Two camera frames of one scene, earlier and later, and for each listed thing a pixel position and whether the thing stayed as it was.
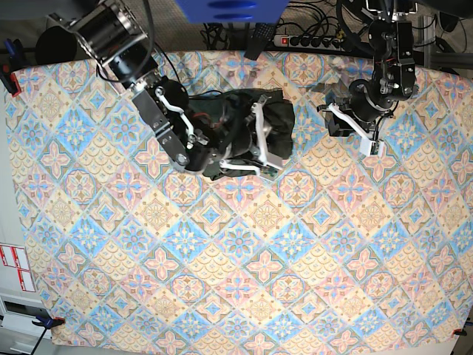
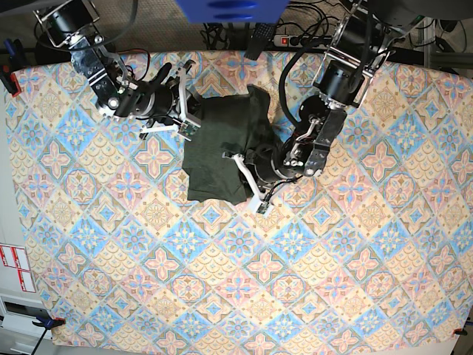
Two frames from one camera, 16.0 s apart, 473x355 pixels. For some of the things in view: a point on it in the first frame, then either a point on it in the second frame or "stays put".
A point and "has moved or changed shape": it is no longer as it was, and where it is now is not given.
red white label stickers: (15, 257) stays put
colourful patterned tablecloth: (339, 247) stays put
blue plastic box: (259, 12) stays put
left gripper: (244, 139) -> (165, 101)
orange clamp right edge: (459, 331) stays put
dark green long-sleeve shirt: (249, 132) has moved or changed shape
